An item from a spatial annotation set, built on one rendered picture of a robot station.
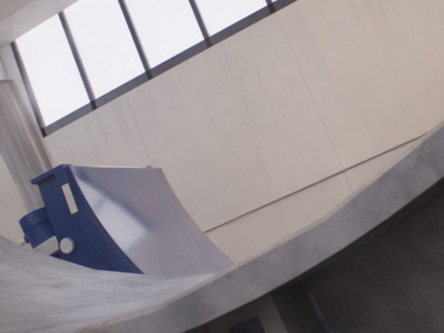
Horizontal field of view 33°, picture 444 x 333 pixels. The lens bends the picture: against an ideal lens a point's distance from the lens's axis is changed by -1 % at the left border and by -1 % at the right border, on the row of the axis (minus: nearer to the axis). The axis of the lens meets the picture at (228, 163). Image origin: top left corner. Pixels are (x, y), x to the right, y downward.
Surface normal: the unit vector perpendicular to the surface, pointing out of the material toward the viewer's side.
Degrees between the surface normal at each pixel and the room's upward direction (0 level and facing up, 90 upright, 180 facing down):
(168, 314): 90
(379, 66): 90
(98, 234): 90
